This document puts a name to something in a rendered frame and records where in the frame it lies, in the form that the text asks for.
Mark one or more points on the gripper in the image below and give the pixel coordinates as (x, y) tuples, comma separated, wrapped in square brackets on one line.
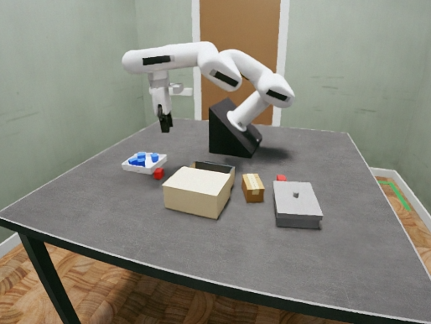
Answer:
[(162, 104)]

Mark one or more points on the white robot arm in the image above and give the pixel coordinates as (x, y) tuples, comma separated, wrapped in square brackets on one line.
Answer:
[(224, 69)]

